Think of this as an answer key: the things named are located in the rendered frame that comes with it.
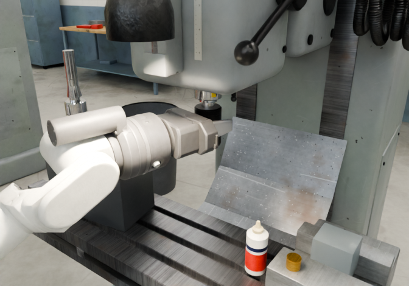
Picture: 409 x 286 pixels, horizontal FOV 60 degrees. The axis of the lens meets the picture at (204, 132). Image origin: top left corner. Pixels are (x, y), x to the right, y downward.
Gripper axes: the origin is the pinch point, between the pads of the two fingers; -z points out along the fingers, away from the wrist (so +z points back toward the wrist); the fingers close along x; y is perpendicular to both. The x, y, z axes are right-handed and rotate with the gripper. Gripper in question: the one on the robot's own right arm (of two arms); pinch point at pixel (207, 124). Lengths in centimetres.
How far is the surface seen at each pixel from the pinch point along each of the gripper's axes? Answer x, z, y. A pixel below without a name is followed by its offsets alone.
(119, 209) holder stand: 17.6, 9.8, 22.3
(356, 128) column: -7.5, -40.3, 8.4
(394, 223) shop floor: 25, -189, 123
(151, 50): -2.7, 12.5, -14.3
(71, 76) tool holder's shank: 33.0, 10.7, -4.2
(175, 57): -4.7, 10.0, -13.3
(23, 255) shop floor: 154, 10, 124
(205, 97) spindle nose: -1.5, 1.9, -5.5
